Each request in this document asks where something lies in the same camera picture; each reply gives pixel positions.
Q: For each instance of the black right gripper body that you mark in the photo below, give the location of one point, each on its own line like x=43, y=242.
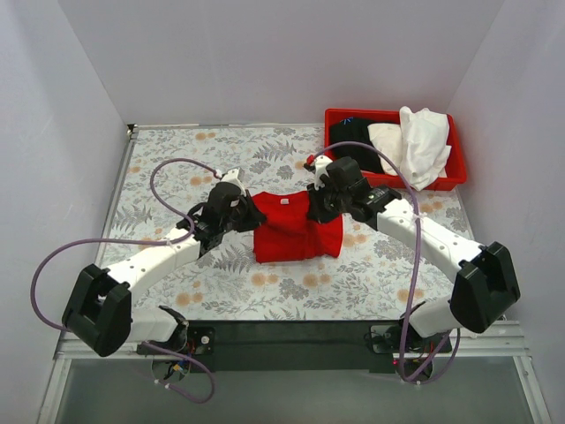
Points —
x=327, y=203

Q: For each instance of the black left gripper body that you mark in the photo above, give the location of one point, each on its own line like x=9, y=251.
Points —
x=243, y=212

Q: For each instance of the red t shirt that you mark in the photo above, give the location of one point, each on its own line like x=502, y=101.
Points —
x=288, y=235

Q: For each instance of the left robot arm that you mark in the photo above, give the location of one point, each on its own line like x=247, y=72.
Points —
x=100, y=309

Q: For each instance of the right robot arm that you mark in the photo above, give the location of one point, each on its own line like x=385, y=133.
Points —
x=483, y=277

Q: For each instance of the black t shirt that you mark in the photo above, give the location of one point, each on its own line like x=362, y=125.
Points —
x=355, y=129

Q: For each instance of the cream t shirt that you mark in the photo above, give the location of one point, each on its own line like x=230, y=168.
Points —
x=387, y=138

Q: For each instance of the white t shirt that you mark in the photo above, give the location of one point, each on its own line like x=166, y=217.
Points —
x=425, y=149

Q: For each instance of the red plastic bin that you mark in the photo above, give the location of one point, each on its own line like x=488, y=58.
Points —
x=455, y=169

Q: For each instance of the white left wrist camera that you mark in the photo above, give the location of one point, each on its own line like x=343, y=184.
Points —
x=235, y=176

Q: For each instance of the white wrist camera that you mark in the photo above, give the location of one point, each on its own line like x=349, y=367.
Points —
x=317, y=165
x=235, y=176

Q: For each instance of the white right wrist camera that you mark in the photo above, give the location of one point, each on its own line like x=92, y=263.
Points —
x=317, y=165

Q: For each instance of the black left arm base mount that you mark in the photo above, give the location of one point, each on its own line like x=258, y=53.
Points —
x=190, y=340

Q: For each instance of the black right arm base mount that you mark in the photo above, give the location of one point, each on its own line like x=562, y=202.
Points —
x=384, y=338

